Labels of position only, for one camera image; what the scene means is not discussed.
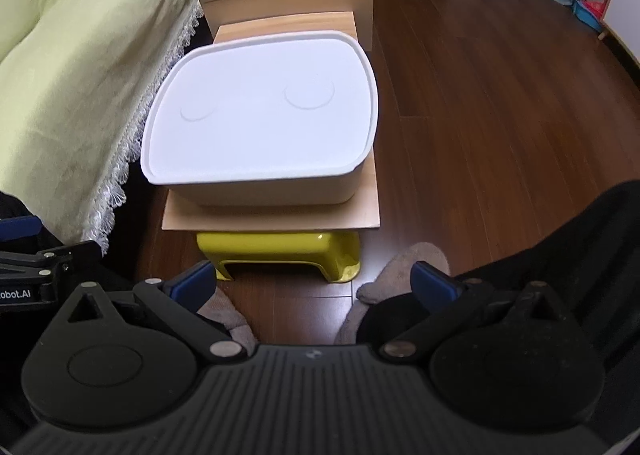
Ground white lace sheet trim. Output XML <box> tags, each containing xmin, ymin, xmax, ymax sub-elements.
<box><xmin>81</xmin><ymin>0</ymin><xmax>204</xmax><ymax>256</ymax></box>

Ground framed white picture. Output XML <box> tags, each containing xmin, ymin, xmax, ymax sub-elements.
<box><xmin>598</xmin><ymin>0</ymin><xmax>640</xmax><ymax>64</ymax></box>

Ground left grey slipper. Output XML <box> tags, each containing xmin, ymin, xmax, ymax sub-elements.
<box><xmin>198</xmin><ymin>288</ymin><xmax>258</xmax><ymax>355</ymax></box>

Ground yellow plastic stool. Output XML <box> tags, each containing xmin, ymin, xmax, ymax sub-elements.
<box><xmin>196</xmin><ymin>231</ymin><xmax>361</xmax><ymax>284</ymax></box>

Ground yellow-green bed sheet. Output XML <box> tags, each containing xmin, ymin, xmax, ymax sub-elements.
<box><xmin>1</xmin><ymin>0</ymin><xmax>189</xmax><ymax>243</ymax></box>

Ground white plastic bin lid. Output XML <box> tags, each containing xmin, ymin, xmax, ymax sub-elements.
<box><xmin>141</xmin><ymin>30</ymin><xmax>378</xmax><ymax>186</ymax></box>

